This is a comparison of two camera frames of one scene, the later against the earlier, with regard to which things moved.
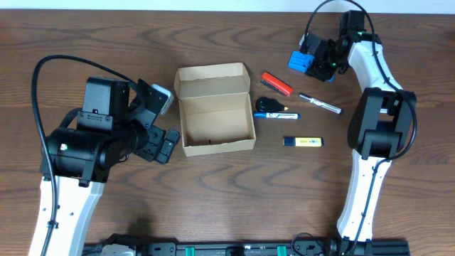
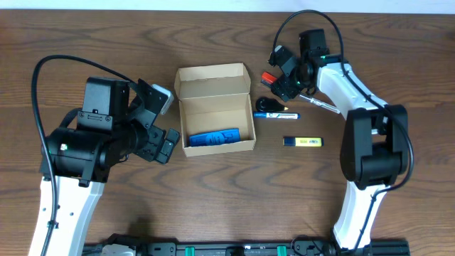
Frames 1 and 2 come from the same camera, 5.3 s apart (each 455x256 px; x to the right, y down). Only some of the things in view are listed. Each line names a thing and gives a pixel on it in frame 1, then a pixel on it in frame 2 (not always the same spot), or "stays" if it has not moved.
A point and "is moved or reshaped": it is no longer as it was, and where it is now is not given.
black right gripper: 318,60 → 284,76
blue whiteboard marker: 276,115 stays
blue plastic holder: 301,62 is moved or reshaped
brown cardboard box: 215,110 stays
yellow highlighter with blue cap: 303,141 stays
